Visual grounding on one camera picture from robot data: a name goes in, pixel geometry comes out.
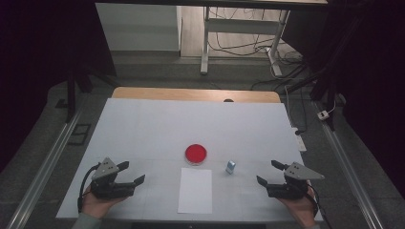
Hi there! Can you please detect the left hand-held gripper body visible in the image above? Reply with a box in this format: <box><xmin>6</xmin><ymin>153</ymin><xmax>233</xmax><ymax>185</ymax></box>
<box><xmin>90</xmin><ymin>156</ymin><xmax>137</xmax><ymax>200</ymax></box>

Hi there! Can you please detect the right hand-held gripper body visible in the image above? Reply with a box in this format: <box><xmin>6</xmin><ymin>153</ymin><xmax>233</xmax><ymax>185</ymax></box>
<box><xmin>266</xmin><ymin>161</ymin><xmax>326</xmax><ymax>200</ymax></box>

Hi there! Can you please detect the white paper sheet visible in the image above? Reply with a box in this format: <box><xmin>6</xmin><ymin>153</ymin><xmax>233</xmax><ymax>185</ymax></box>
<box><xmin>177</xmin><ymin>167</ymin><xmax>214</xmax><ymax>215</ymax></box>

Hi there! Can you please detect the round red ink pad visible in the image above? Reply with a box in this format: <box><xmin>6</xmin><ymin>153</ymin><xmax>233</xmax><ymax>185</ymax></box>
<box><xmin>184</xmin><ymin>143</ymin><xmax>208</xmax><ymax>167</ymax></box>

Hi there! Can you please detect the person's left hand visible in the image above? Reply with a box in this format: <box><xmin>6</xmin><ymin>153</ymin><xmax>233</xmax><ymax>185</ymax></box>
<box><xmin>81</xmin><ymin>185</ymin><xmax>129</xmax><ymax>220</ymax></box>

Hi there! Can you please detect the person's right hand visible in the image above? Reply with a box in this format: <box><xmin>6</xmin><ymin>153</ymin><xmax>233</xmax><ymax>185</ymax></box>
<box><xmin>276</xmin><ymin>186</ymin><xmax>319</xmax><ymax>229</ymax></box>

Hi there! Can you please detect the white power strip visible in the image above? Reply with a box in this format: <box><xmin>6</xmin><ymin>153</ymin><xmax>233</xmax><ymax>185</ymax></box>
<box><xmin>291</xmin><ymin>127</ymin><xmax>308</xmax><ymax>153</ymax></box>

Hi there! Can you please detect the large white board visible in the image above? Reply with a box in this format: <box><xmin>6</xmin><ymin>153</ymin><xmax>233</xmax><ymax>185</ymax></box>
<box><xmin>55</xmin><ymin>97</ymin><xmax>325</xmax><ymax>223</ymax></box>

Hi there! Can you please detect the black metal stand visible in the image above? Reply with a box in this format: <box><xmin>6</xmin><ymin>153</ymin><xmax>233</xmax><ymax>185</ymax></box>
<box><xmin>286</xmin><ymin>61</ymin><xmax>343</xmax><ymax>132</ymax></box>
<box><xmin>64</xmin><ymin>68</ymin><xmax>111</xmax><ymax>124</ymax></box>

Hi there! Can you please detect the wooden table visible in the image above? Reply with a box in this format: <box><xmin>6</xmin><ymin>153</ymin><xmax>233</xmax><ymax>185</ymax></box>
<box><xmin>111</xmin><ymin>86</ymin><xmax>282</xmax><ymax>104</ymax></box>

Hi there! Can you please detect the dark curtain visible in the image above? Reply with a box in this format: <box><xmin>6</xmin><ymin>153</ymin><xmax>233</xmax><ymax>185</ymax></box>
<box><xmin>0</xmin><ymin>0</ymin><xmax>117</xmax><ymax>175</ymax></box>
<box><xmin>281</xmin><ymin>0</ymin><xmax>405</xmax><ymax>199</ymax></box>

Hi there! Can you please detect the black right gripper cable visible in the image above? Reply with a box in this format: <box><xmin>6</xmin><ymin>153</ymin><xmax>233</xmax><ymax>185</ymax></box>
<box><xmin>305</xmin><ymin>180</ymin><xmax>322</xmax><ymax>219</ymax></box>

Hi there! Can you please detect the black plug with cable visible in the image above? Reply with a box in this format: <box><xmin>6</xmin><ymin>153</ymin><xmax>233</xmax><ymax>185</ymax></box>
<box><xmin>294</xmin><ymin>85</ymin><xmax>309</xmax><ymax>136</ymax></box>

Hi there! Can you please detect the aluminium floor rail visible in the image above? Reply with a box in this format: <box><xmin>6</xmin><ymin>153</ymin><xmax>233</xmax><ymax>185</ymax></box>
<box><xmin>5</xmin><ymin>108</ymin><xmax>83</xmax><ymax>229</ymax></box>
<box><xmin>313</xmin><ymin>101</ymin><xmax>386</xmax><ymax>229</ymax></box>

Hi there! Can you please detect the tangle of floor cables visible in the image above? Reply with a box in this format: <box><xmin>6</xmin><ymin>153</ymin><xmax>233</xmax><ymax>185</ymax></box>
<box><xmin>208</xmin><ymin>7</ymin><xmax>307</xmax><ymax>92</ymax></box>

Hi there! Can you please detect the white desk frame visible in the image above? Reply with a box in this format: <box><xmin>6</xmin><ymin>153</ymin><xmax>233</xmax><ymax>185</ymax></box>
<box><xmin>200</xmin><ymin>6</ymin><xmax>291</xmax><ymax>77</ymax></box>

